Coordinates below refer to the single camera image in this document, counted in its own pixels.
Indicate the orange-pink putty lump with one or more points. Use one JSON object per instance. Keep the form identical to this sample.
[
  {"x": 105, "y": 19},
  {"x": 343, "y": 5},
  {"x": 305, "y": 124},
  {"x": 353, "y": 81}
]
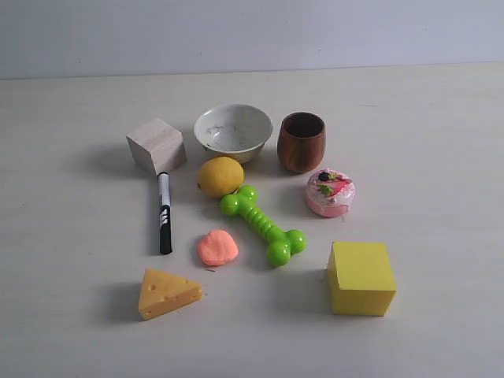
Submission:
[{"x": 217, "y": 248}]

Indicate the yellow lemon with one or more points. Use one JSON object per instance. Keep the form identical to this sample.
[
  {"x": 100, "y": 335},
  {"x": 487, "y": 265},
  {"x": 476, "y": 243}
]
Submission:
[{"x": 220, "y": 176}]

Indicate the white ceramic bowl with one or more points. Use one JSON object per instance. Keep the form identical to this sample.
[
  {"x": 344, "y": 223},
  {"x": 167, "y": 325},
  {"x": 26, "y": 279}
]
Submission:
[{"x": 236, "y": 131}]

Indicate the green plastic bone toy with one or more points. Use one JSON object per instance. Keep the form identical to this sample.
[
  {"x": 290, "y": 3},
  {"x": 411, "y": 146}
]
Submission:
[{"x": 282, "y": 245}]

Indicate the brown wooden cup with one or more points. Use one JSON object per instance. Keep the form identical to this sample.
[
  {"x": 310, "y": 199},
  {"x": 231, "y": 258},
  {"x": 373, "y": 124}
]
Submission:
[{"x": 301, "y": 142}]

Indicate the pink toy cake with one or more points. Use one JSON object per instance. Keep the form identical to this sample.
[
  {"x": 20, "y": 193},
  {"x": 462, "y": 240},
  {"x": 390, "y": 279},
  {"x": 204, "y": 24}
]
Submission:
[{"x": 330, "y": 193}]

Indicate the black and white marker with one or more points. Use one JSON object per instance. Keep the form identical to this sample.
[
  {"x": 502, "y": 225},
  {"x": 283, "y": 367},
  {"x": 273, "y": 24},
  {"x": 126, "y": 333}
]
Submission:
[{"x": 165, "y": 231}]

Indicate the light wooden cube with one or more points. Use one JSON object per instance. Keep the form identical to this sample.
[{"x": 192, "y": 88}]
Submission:
[{"x": 157, "y": 147}]

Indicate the yellow cheese wedge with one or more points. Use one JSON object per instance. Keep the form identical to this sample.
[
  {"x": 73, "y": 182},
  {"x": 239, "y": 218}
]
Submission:
[{"x": 163, "y": 292}]

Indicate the yellow foam cube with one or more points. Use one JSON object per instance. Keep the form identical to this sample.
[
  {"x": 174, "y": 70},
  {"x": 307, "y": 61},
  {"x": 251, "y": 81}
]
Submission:
[{"x": 361, "y": 279}]

